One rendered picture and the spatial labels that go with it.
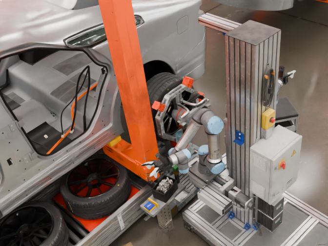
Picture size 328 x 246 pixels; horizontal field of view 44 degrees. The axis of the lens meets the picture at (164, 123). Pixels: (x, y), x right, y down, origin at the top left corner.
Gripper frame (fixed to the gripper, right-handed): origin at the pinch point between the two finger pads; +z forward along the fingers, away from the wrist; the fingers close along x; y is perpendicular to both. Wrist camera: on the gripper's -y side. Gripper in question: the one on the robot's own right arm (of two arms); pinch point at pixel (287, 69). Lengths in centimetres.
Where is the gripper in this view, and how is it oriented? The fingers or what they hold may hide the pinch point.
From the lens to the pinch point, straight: 378.7
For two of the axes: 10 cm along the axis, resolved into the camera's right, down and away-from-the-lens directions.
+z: 5.6, -5.8, 6.0
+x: 8.0, 1.7, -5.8
